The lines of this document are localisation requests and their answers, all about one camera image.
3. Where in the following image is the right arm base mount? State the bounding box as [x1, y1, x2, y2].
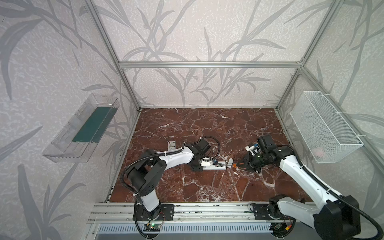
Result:
[249, 203, 280, 220]

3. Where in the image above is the green circuit board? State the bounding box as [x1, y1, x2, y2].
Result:
[143, 224, 162, 232]

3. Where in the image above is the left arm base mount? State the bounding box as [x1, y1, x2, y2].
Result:
[133, 204, 175, 221]

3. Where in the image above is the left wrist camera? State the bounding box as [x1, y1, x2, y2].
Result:
[192, 137, 211, 155]

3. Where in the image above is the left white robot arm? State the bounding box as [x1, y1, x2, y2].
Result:
[120, 143, 211, 214]

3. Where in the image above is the plain white remote control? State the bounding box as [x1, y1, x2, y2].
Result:
[201, 161, 227, 171]

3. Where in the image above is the small metal bracket plate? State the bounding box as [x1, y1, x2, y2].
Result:
[168, 141, 176, 151]

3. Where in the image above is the clear plastic wall tray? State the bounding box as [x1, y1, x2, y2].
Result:
[43, 94, 120, 163]

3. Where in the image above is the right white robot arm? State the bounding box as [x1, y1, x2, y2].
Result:
[233, 145, 361, 240]

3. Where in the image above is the white wire mesh basket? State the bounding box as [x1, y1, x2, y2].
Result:
[290, 91, 364, 164]

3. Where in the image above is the pink item in basket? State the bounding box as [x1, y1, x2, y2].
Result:
[312, 147, 326, 159]

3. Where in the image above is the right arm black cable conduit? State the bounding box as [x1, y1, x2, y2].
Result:
[278, 145, 384, 240]

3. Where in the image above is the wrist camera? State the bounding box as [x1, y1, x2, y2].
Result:
[245, 135, 278, 156]
[192, 137, 211, 155]

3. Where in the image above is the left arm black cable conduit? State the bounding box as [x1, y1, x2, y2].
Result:
[119, 146, 184, 196]

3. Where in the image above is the white battery cover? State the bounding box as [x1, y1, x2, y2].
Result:
[227, 159, 234, 168]

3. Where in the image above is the orange handled screwdriver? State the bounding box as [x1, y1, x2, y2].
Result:
[232, 163, 245, 168]

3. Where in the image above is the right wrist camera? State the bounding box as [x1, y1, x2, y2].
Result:
[245, 135, 278, 156]

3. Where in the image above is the aluminium front rail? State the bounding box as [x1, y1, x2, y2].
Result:
[86, 201, 316, 224]

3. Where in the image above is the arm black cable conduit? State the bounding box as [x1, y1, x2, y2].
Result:
[119, 146, 184, 196]
[278, 145, 384, 240]

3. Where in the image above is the aluminium cage frame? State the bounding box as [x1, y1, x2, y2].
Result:
[86, 1, 384, 170]

